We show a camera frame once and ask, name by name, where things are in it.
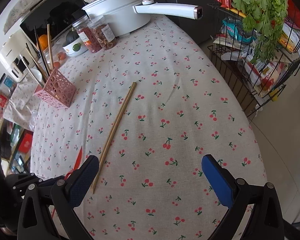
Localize red plastic spoon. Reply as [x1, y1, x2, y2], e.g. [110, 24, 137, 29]
[51, 146, 84, 218]

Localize white plastic spoon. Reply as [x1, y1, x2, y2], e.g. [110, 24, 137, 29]
[31, 68, 44, 84]

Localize black chopstick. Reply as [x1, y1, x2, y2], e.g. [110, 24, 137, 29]
[33, 25, 50, 79]

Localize long thick wooden chopstick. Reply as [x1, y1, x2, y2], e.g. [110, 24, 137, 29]
[47, 24, 54, 71]

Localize red gift box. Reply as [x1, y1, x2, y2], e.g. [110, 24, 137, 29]
[18, 130, 33, 154]

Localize pink perforated utensil holder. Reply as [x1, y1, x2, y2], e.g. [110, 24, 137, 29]
[34, 69, 76, 109]

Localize cherry pattern tablecloth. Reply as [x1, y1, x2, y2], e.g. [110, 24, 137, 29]
[2, 13, 268, 240]

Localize glass jar with oranges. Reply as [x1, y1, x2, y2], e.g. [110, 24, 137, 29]
[52, 43, 68, 68]

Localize white ceramic bowl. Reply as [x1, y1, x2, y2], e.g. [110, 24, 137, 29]
[63, 37, 88, 57]

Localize green round fruit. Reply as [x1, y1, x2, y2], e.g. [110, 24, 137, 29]
[72, 43, 81, 51]

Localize cream air fryer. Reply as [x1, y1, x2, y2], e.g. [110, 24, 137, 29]
[0, 29, 38, 82]

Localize large orange citrus fruit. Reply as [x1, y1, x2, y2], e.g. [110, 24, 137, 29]
[38, 34, 49, 50]

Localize dark green pumpkin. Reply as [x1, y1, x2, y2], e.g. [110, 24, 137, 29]
[65, 28, 79, 46]

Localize dried fruit rings jar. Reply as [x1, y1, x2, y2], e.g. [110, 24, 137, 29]
[88, 15, 117, 50]

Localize goji berry jar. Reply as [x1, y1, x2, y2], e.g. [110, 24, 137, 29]
[72, 15, 102, 53]

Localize black microwave oven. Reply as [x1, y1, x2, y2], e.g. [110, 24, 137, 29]
[20, 0, 87, 46]

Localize leafy green vegetables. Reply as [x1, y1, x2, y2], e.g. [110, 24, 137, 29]
[231, 0, 288, 62]

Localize white electric cooking pot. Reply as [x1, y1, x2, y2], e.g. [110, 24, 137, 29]
[83, 0, 203, 36]

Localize black wire rack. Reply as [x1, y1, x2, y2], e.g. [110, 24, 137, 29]
[207, 2, 300, 116]

